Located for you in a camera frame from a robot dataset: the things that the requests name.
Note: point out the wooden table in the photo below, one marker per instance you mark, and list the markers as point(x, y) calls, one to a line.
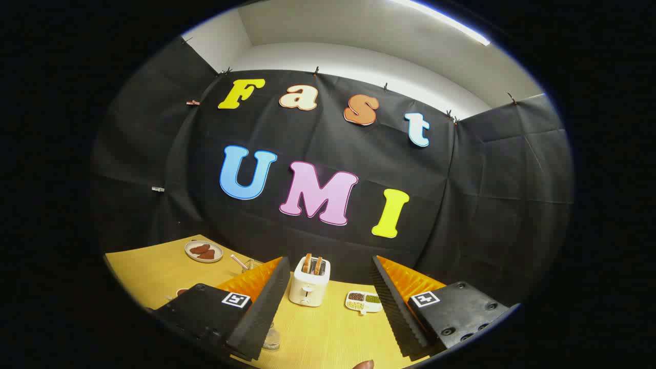
point(328, 333)

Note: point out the black backdrop cloth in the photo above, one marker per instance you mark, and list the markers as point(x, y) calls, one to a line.
point(318, 138)

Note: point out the ribbed clear glass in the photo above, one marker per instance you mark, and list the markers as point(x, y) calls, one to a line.
point(253, 265)

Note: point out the toast bread slice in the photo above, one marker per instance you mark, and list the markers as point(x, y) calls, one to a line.
point(318, 265)
point(306, 263)

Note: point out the red-brown food piece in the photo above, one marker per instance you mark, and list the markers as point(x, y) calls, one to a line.
point(207, 254)
point(200, 249)

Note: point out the small white plate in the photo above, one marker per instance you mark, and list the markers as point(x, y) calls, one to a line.
point(190, 254)

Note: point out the white toaster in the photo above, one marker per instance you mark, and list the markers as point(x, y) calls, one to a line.
point(306, 289)

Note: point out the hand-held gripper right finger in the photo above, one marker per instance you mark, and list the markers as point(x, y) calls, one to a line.
point(392, 307)

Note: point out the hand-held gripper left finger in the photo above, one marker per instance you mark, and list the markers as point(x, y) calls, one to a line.
point(261, 312)

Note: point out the white divided dish with beans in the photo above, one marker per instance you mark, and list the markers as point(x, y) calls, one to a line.
point(364, 302)

